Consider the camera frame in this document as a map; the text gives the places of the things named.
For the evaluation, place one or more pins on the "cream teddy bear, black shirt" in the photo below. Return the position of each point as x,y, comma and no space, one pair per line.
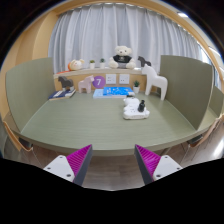
122,59

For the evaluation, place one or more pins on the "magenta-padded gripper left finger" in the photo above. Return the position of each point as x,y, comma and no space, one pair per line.
60,166

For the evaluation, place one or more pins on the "pale blue book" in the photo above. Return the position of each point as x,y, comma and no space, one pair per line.
97,94

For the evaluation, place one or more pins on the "green desk partition panel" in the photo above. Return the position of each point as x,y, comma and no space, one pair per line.
217,101
30,90
186,86

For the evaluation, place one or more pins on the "small potted plant, white pot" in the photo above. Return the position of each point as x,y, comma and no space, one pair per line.
92,65
102,64
136,88

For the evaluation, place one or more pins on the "light wooden ledge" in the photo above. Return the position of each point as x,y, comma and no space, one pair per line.
100,71

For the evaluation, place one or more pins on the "white wall socket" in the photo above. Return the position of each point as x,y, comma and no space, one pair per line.
111,79
124,79

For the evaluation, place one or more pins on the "dark blue book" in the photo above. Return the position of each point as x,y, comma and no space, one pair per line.
60,94

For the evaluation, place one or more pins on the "orange and cream plush toy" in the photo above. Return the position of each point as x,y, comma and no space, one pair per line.
76,65

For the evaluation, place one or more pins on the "black horse figurine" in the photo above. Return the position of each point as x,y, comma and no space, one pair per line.
143,61

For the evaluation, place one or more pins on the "ceiling lights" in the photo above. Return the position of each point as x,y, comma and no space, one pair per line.
182,14

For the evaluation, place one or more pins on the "large white horse figurine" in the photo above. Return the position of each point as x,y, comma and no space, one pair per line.
154,80

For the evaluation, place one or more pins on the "round purple number sign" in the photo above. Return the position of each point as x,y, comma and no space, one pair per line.
99,82

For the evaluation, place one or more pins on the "wooden chair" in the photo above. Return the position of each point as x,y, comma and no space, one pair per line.
206,131
15,138

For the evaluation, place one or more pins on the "white bear-shaped power strip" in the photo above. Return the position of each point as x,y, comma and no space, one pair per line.
132,114

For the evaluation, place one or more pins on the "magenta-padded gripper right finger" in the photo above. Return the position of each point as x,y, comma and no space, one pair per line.
165,166

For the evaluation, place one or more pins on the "light grey curtain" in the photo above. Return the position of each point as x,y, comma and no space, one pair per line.
100,30

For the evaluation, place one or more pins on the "pink horse figurine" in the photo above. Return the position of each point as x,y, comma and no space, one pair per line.
86,84

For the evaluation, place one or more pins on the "dark grey horse figurine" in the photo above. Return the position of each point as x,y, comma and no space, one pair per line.
66,82

